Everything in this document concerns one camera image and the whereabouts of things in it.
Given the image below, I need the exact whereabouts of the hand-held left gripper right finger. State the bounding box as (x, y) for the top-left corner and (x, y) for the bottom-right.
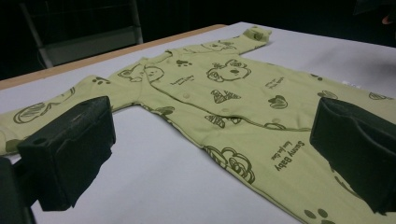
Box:
(309, 96), (396, 215)

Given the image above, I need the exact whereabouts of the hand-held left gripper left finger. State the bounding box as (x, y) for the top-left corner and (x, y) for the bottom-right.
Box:
(17, 95), (117, 212)

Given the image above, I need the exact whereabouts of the green printed baby romper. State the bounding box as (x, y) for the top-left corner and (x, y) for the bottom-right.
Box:
(0, 25), (396, 224)

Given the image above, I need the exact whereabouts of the grey metal stand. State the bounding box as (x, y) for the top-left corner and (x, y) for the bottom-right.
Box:
(18, 0), (144, 69)

